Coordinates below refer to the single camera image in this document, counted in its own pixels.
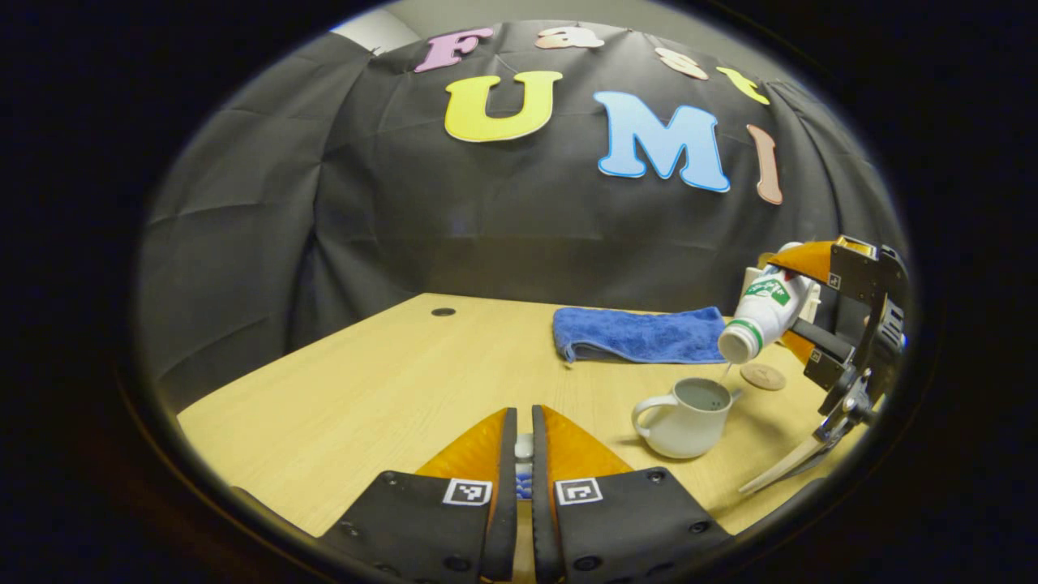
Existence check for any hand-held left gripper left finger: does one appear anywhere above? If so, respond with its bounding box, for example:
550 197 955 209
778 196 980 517
320 408 518 583

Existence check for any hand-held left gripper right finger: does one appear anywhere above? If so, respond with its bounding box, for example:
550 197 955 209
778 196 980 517
531 406 731 583

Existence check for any white green-label water bottle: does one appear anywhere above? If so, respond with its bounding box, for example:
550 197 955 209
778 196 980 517
718 242 820 364

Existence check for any round wooden coaster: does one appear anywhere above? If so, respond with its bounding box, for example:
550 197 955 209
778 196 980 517
740 362 787 392

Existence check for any white teacup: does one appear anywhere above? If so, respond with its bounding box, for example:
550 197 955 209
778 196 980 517
632 377 743 460

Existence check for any blue towel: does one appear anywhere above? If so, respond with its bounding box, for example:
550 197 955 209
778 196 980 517
553 306 728 366

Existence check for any black backdrop cloth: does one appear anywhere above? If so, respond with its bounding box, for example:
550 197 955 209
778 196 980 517
138 20 905 406

